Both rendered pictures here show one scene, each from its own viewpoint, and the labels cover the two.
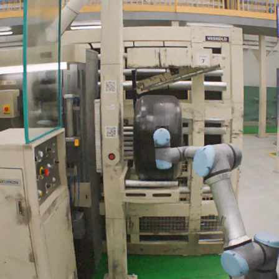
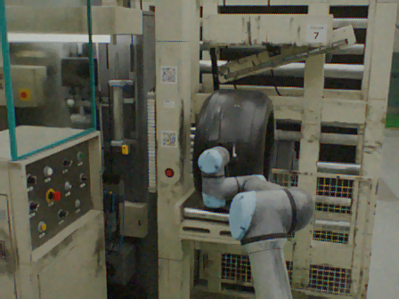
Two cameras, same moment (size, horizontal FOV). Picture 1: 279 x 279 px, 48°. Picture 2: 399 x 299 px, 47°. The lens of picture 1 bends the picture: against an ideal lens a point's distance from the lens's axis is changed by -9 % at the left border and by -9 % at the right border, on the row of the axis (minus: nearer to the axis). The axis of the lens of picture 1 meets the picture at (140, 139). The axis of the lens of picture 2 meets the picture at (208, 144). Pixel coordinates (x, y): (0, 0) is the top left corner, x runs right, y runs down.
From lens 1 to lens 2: 0.42 m
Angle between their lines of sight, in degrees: 10
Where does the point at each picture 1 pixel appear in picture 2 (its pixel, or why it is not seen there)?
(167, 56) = (260, 28)
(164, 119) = (235, 129)
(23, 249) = not seen: outside the picture
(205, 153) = (240, 206)
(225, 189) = (269, 266)
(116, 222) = (172, 265)
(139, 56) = (219, 28)
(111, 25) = not seen: outside the picture
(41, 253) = not seen: outside the picture
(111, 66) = (170, 45)
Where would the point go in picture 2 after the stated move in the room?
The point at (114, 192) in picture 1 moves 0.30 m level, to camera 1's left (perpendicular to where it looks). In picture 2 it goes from (171, 222) to (111, 217)
